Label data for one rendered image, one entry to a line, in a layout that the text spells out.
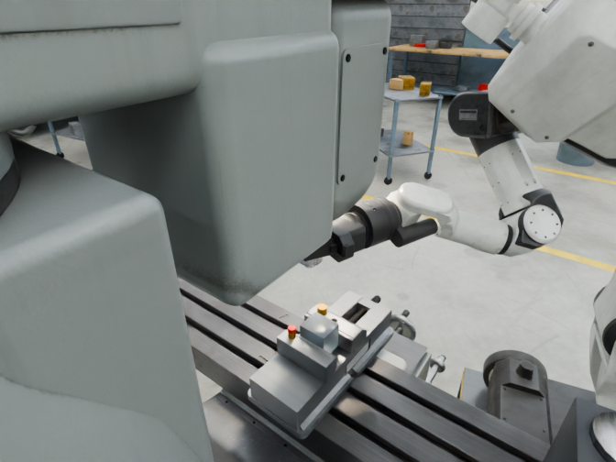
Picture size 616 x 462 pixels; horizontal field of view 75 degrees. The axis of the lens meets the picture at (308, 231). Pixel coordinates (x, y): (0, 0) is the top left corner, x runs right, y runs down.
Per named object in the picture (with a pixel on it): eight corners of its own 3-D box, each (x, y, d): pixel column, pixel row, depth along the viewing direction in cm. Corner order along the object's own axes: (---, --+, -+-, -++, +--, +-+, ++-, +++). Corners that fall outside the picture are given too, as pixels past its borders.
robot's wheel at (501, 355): (537, 399, 142) (555, 358, 132) (539, 411, 138) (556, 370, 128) (478, 381, 149) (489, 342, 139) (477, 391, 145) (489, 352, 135)
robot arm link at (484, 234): (438, 245, 87) (522, 269, 88) (461, 235, 77) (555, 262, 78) (446, 200, 90) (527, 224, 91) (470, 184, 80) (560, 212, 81)
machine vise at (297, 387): (343, 308, 105) (346, 273, 100) (394, 334, 97) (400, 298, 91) (246, 397, 81) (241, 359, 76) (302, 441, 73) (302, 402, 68)
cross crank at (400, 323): (389, 326, 150) (391, 302, 144) (418, 341, 144) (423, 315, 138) (368, 353, 139) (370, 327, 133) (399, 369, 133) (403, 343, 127)
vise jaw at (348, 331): (320, 313, 93) (320, 300, 91) (366, 338, 86) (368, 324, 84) (303, 327, 89) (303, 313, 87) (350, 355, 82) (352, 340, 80)
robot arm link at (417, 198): (401, 176, 81) (464, 194, 81) (384, 205, 87) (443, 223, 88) (400, 199, 76) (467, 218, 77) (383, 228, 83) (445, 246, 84)
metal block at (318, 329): (315, 333, 87) (315, 311, 84) (337, 346, 84) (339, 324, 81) (300, 346, 83) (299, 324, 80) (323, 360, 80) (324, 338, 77)
